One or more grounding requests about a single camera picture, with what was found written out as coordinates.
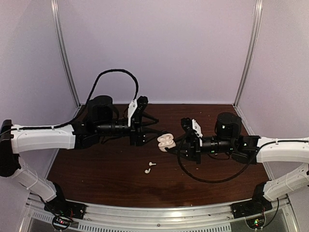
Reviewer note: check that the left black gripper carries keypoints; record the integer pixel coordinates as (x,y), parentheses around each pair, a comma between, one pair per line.
(138,137)

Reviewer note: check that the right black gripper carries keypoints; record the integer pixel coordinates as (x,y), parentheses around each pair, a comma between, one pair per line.
(192,147)

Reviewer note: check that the white earbud charging case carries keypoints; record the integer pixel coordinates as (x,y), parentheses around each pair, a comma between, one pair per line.
(166,141)

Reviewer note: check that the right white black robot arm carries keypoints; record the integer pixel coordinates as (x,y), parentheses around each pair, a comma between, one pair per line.
(251,149)

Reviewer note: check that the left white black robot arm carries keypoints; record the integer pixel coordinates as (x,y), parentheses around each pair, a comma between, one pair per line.
(101,120)

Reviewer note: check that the right circuit board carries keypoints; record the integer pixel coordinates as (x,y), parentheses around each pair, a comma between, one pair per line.
(255,222)

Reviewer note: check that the circuit board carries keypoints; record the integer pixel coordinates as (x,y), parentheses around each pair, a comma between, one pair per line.
(61,223)
(255,222)

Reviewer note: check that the left circuit board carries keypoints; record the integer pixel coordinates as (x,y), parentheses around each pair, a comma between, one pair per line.
(61,223)

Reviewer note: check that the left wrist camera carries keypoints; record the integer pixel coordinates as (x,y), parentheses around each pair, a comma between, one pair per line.
(135,107)

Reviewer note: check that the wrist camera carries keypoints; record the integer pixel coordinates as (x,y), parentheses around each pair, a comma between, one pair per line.
(191,125)
(135,107)

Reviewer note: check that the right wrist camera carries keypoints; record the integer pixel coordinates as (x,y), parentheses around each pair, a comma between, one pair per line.
(191,125)

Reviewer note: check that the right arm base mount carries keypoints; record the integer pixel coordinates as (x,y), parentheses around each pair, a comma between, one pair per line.
(250,207)

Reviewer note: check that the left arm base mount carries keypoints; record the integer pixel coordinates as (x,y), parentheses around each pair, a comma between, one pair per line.
(71,210)

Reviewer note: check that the aluminium front rail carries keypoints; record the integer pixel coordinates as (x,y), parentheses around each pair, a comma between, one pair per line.
(206,218)

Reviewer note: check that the left aluminium frame post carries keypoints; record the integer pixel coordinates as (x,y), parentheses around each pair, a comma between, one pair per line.
(63,52)

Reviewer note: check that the aluminium frame post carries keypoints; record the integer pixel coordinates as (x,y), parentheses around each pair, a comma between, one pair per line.
(257,18)
(63,52)

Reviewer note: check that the right aluminium frame post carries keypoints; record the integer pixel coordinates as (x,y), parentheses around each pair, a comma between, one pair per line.
(257,18)

